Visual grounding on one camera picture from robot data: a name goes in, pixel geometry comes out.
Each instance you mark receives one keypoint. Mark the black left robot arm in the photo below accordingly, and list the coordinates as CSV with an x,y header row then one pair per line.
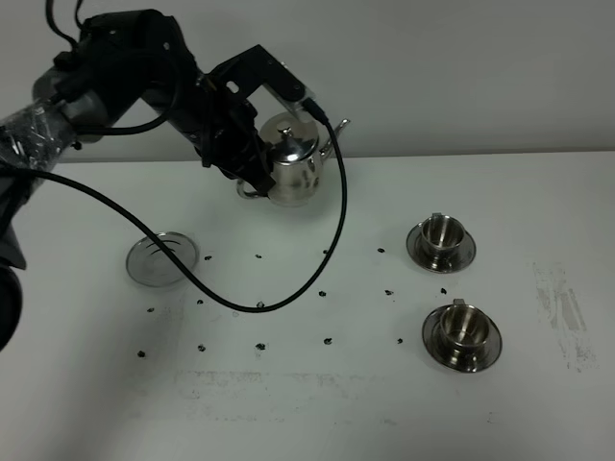
x,y
128,73

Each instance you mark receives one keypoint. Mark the near stainless steel saucer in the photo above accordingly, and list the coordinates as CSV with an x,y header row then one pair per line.
x,y
462,361

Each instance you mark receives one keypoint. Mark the stainless steel saucer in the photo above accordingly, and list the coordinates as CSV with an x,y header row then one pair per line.
x,y
462,361
435,262

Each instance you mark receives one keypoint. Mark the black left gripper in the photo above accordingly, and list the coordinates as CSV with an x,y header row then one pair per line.
x,y
215,113

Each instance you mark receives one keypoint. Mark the stainless steel teapot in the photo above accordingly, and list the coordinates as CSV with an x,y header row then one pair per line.
x,y
297,159

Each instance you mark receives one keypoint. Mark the steel teapot saucer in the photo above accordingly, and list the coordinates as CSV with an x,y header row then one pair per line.
x,y
148,265

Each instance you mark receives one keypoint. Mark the near stainless steel teacup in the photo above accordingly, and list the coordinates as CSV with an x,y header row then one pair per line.
x,y
463,326

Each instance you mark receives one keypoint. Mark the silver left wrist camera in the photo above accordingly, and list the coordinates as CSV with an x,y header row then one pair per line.
x,y
297,108

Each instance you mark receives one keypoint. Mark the far stainless steel saucer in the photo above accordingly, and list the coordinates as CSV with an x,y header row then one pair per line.
x,y
435,262

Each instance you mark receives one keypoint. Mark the far stainless steel teacup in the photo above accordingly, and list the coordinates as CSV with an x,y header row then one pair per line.
x,y
441,233

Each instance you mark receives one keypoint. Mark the stainless steel teacup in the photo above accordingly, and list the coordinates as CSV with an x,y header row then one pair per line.
x,y
463,326
441,233

